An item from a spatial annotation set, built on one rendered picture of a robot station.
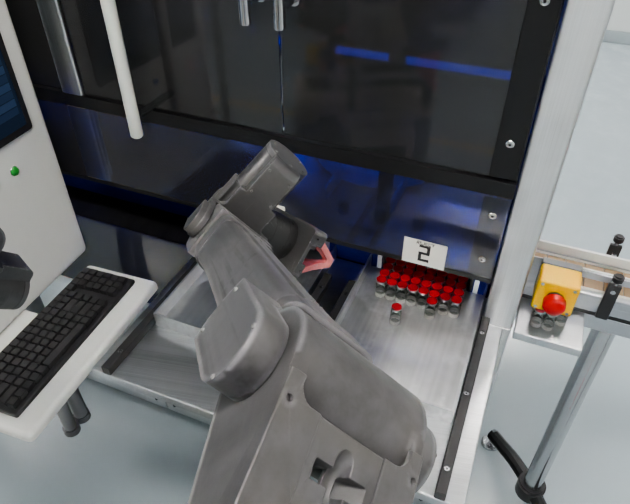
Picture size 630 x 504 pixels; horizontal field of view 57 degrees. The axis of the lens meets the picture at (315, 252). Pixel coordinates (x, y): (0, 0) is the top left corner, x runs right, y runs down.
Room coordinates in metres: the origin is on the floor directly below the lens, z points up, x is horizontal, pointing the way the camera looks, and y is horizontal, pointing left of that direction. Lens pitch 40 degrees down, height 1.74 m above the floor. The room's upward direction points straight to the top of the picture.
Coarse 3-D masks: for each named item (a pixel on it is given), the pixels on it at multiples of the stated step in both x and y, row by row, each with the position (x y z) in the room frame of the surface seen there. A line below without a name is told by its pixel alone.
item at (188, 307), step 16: (320, 256) 1.02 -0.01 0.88; (192, 272) 0.93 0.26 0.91; (304, 272) 0.96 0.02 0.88; (320, 272) 0.93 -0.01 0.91; (176, 288) 0.87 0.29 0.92; (192, 288) 0.91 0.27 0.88; (208, 288) 0.91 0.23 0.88; (176, 304) 0.86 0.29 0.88; (192, 304) 0.86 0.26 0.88; (208, 304) 0.86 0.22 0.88; (160, 320) 0.80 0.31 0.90; (176, 320) 0.78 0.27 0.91; (192, 320) 0.81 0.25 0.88; (192, 336) 0.77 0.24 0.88
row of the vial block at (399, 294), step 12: (384, 276) 0.90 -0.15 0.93; (384, 288) 0.88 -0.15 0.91; (408, 288) 0.86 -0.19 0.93; (420, 288) 0.86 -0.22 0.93; (396, 300) 0.87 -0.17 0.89; (408, 300) 0.86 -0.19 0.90; (420, 300) 0.85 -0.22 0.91; (444, 300) 0.83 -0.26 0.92; (456, 300) 0.83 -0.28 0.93; (444, 312) 0.83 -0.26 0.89; (456, 312) 0.82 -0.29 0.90
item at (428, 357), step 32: (352, 288) 0.87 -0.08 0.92; (352, 320) 0.81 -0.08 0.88; (384, 320) 0.81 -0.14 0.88; (416, 320) 0.81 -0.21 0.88; (448, 320) 0.81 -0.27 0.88; (384, 352) 0.73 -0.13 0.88; (416, 352) 0.73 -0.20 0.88; (448, 352) 0.73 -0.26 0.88; (416, 384) 0.65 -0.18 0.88; (448, 384) 0.65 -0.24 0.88; (448, 416) 0.57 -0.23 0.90
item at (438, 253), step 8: (408, 240) 0.87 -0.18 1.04; (416, 240) 0.87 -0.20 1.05; (408, 248) 0.87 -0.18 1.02; (416, 248) 0.87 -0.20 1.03; (424, 248) 0.86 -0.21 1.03; (432, 248) 0.85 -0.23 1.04; (440, 248) 0.85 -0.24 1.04; (408, 256) 0.87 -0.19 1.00; (416, 256) 0.87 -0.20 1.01; (424, 256) 0.86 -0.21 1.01; (432, 256) 0.85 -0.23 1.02; (440, 256) 0.85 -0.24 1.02; (424, 264) 0.86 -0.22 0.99; (432, 264) 0.85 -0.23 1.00; (440, 264) 0.85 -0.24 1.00
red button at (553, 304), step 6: (552, 294) 0.75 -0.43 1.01; (546, 300) 0.74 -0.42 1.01; (552, 300) 0.74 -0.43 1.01; (558, 300) 0.74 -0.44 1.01; (564, 300) 0.74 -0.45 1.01; (546, 306) 0.74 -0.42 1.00; (552, 306) 0.73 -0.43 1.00; (558, 306) 0.73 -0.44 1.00; (564, 306) 0.73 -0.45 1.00; (546, 312) 0.74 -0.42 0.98; (552, 312) 0.73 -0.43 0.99; (558, 312) 0.73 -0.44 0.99
